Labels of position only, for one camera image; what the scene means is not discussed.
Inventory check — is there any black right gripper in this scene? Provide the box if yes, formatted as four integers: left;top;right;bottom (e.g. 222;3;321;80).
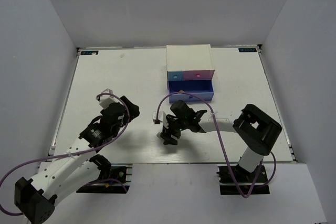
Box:
161;115;188;145

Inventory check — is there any light blue drawer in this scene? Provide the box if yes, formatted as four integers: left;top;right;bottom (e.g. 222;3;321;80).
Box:
167;71;183;81

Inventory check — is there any lavender blue drawer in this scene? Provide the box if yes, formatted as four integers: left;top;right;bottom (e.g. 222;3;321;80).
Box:
168;80;214;103

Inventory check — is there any pink drawer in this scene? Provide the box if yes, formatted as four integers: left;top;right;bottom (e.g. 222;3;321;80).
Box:
183;69;215;80

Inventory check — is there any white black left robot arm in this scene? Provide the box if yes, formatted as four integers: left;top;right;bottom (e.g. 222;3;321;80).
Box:
14;93;140;223

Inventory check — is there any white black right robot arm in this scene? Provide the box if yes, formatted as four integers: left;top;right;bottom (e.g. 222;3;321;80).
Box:
153;100;282;182

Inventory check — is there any left blue label sticker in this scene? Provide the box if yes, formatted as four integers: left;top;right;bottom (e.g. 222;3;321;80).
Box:
80;50;99;56

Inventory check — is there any blue label sticker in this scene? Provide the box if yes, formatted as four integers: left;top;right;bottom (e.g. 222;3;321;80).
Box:
238;48;257;52
80;50;99;56

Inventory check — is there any white drawer cabinet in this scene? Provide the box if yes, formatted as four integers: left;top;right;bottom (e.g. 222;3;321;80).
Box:
166;44;214;71

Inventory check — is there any right blue label sticker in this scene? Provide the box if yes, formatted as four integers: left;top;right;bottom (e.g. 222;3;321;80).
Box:
238;48;257;52

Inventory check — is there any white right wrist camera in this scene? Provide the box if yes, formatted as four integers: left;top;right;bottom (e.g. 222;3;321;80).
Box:
152;111;168;128

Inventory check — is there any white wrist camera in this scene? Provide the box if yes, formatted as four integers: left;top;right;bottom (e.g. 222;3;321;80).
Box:
152;111;168;128
96;89;118;109

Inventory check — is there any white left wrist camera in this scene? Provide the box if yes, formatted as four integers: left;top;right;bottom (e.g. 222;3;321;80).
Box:
96;89;118;109

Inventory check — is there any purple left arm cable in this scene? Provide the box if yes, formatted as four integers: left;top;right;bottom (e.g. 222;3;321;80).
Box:
0;93;132;216

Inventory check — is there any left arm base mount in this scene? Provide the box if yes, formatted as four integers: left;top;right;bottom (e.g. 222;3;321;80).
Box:
76;164;132;194

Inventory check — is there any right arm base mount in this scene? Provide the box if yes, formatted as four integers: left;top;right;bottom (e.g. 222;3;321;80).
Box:
217;165;270;196

